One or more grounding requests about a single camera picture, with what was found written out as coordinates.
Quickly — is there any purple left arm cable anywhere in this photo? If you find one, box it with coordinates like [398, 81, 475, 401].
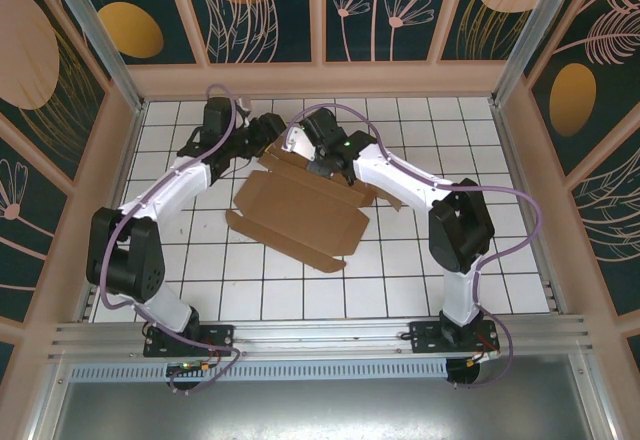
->
[98, 83, 247, 397]

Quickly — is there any grey slotted cable duct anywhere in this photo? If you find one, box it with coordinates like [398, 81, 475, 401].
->
[68, 358, 450, 382]

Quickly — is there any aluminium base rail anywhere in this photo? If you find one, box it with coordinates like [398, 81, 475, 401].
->
[48, 313, 597, 362]

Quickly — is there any grey metal sheet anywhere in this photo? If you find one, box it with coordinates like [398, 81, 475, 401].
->
[47, 378, 604, 440]

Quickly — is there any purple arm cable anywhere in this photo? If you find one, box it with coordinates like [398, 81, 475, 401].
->
[286, 103, 545, 391]
[98, 83, 247, 397]

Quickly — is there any aluminium side rail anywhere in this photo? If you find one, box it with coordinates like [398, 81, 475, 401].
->
[492, 102, 570, 317]

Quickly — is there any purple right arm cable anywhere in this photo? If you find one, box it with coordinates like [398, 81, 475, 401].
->
[286, 103, 545, 391]

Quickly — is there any aluminium corner post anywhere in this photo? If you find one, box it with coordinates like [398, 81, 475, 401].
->
[39, 0, 150, 117]
[488, 0, 584, 107]

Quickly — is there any brown cardboard box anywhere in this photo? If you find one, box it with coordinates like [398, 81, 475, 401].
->
[224, 152, 406, 275]

